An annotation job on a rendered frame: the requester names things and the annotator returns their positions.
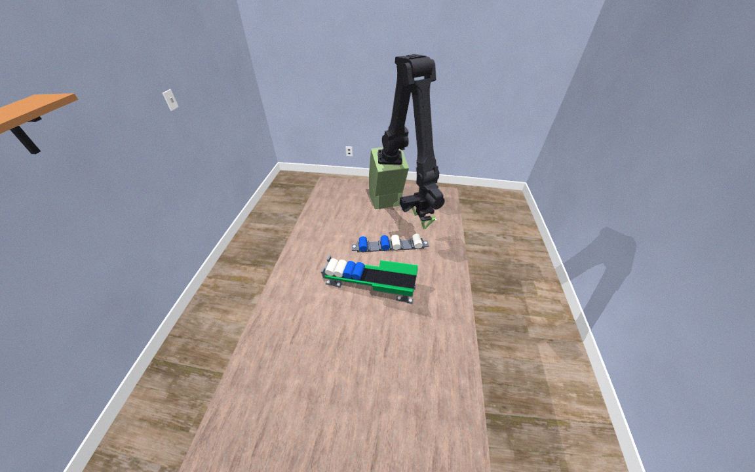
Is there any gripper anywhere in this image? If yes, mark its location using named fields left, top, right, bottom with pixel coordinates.
left=412, top=203, right=436, bottom=229

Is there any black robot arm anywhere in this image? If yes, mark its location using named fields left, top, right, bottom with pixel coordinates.
left=377, top=54, right=445, bottom=212

